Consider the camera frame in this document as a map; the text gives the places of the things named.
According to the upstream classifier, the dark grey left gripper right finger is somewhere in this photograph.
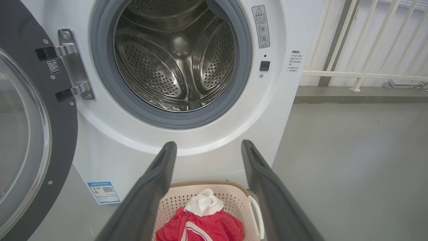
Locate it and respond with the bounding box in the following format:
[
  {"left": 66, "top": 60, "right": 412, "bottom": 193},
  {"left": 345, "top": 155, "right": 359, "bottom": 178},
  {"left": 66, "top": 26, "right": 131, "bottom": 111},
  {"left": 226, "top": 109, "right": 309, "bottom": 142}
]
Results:
[{"left": 241, "top": 140, "right": 325, "bottom": 241}]

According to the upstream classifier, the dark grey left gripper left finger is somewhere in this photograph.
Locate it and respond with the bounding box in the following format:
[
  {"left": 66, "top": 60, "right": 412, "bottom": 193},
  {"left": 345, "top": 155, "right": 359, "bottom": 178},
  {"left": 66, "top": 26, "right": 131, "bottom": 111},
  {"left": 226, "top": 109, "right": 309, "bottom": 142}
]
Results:
[{"left": 95, "top": 141, "right": 177, "bottom": 241}]

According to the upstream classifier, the red knitted garment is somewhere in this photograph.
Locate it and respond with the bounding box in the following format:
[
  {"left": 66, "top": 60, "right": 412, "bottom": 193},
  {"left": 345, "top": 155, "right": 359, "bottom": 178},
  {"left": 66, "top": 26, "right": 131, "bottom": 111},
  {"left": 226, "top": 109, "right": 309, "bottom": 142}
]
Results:
[{"left": 155, "top": 207, "right": 245, "bottom": 241}]

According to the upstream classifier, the dark round glass washer door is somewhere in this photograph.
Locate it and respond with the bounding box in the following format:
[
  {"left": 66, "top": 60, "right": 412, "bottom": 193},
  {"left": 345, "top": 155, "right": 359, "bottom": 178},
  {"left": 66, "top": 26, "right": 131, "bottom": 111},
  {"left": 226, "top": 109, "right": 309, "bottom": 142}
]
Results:
[{"left": 0, "top": 0, "right": 79, "bottom": 241}]

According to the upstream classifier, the cream perforated laundry basket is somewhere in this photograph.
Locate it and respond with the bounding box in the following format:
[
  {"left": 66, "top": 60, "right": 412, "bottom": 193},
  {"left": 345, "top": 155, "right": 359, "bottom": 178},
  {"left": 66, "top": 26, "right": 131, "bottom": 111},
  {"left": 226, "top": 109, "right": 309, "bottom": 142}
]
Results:
[{"left": 152, "top": 181, "right": 265, "bottom": 241}]

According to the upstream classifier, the white front-load washing machine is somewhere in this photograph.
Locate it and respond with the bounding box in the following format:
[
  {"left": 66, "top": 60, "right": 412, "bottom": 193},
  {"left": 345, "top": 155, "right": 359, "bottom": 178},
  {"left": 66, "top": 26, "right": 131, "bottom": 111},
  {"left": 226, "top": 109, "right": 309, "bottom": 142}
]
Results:
[{"left": 20, "top": 0, "right": 324, "bottom": 205}]

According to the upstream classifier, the blue energy label sticker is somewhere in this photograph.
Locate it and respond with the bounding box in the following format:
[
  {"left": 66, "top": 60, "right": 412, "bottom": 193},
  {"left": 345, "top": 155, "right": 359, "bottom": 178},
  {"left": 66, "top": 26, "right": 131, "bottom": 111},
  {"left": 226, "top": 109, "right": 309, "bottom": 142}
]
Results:
[{"left": 87, "top": 181, "right": 121, "bottom": 205}]

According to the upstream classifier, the white cloth garment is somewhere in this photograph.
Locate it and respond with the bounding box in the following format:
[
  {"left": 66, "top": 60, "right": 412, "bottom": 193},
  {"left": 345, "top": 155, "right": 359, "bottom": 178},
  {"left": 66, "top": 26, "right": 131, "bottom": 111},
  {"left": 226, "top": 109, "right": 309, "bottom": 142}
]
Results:
[{"left": 184, "top": 188, "right": 225, "bottom": 217}]

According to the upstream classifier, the white metal railing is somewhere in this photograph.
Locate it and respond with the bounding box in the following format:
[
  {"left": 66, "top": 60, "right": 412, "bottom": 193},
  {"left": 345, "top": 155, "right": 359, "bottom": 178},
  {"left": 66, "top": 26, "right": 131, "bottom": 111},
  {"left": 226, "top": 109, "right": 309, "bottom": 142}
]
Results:
[{"left": 299, "top": 0, "right": 428, "bottom": 92}]

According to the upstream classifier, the thin white wire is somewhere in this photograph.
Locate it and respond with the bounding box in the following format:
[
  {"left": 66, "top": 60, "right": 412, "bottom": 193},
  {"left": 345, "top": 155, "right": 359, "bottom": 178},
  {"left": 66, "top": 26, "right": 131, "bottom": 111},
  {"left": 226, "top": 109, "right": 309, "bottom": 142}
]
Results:
[{"left": 225, "top": 170, "right": 247, "bottom": 183}]

